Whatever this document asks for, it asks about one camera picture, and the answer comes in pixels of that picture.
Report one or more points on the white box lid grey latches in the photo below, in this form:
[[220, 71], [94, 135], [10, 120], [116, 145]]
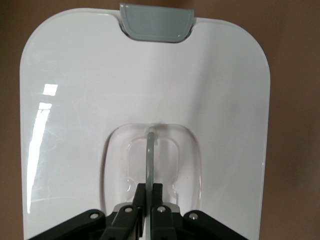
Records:
[[75, 100]]

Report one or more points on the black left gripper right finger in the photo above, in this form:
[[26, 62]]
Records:
[[165, 225]]

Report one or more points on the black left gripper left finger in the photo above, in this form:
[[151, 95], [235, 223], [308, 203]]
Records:
[[120, 225]]

